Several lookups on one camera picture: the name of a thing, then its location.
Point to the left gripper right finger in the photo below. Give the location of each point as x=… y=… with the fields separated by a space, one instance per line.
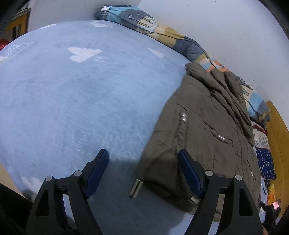
x=239 y=213

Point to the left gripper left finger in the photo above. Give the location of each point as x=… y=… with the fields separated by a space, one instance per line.
x=48 y=216

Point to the olive quilted hooded coat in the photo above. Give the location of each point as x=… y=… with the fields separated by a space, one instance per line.
x=206 y=116

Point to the yellow orange cloth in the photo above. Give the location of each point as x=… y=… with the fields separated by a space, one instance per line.
x=271 y=198

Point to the smartphone with lit screen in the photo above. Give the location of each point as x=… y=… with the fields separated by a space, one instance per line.
x=276 y=204

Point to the blue star moon pillow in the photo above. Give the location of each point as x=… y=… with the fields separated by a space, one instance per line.
x=263 y=152

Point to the wooden headboard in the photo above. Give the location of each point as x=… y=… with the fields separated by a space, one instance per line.
x=278 y=140

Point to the light blue cloud bedsheet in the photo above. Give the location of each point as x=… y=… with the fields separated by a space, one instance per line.
x=69 y=90

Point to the colourful patchwork cartoon quilt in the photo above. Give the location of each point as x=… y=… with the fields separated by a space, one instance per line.
x=134 y=18

